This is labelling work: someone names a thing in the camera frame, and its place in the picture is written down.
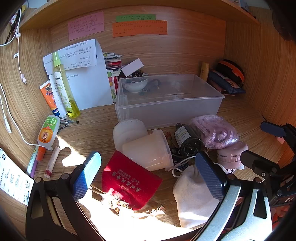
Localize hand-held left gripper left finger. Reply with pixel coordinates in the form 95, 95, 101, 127
25, 152, 104, 241

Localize pink sticky note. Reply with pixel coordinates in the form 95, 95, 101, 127
68, 11, 105, 42

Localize tassel cord charm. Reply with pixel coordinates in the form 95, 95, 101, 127
89, 185, 164, 217

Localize white printed tube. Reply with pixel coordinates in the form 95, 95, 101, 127
48, 71, 67, 116

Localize black white braided strap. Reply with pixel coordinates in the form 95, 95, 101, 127
5, 22, 15, 45

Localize orange sunscreen tube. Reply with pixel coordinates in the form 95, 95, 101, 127
39, 81, 59, 115

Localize pale highlighter pen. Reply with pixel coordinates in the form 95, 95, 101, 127
26, 146, 40, 179

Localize pink rope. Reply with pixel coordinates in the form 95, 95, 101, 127
188, 115, 240, 150

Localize black orange round case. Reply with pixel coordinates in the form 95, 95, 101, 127
216, 60, 245, 88

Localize white charging cable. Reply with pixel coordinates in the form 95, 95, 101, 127
0, 83, 38, 146

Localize dark glass bottle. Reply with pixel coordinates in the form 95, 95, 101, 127
174, 123, 205, 158

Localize white handwritten paper sheets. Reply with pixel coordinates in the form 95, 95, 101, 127
43, 39, 114, 110

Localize blue black packet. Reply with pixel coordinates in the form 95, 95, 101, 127
170, 147, 185, 166

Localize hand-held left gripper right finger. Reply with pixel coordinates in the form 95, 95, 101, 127
192, 152, 273, 241

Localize small white box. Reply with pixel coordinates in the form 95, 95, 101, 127
121, 58, 144, 78

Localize yellow tube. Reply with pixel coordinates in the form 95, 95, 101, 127
200, 62, 210, 81

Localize white printed leaflet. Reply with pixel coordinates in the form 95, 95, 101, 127
0, 147, 35, 205

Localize pink wallet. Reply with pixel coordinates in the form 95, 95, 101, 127
209, 80, 226, 94

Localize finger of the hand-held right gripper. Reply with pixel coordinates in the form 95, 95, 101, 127
260, 120, 296, 149
240, 150, 281, 179

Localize white plastic cup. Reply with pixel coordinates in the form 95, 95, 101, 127
121, 129, 174, 172

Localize fruit print card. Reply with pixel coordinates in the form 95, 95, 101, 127
107, 71, 120, 102

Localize small brown object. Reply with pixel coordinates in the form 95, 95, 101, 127
165, 131, 174, 149

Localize white earphone cable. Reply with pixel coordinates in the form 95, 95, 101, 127
0, 7, 28, 84

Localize white lip balm tube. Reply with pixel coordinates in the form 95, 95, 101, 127
44, 146, 61, 179

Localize pink round container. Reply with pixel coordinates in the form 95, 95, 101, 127
217, 142, 248, 173

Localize blue patchwork pouch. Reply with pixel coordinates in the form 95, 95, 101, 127
207, 70, 247, 96

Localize wooden shelf board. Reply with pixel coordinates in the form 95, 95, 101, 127
20, 0, 260, 30

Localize orange sticky note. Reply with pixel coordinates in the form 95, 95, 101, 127
112, 20, 168, 38

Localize white plastic lid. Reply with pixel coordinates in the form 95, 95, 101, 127
113, 120, 148, 153

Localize grey strap keychain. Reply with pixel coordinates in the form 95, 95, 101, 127
139, 79, 162, 96

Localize white drawstring pouch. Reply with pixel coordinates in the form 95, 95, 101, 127
171, 155, 220, 229

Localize stack of booklets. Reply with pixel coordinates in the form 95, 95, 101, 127
103, 52, 123, 105

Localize green sticky note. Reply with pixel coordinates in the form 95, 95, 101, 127
116, 14, 156, 23

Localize yellow spray bottle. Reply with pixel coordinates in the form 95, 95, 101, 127
52, 51, 81, 117

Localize white ceramic bowl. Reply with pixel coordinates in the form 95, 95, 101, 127
122, 75, 149, 94

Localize orange clothing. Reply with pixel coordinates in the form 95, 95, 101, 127
272, 205, 295, 232

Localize clear plastic storage box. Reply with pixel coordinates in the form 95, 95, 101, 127
115, 74, 225, 130

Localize wooden desktop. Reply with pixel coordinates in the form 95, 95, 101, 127
0, 88, 296, 234

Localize silver pen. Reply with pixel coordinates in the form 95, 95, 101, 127
59, 115, 79, 125

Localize red cloth pouch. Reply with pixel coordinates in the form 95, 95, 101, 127
101, 151, 163, 211

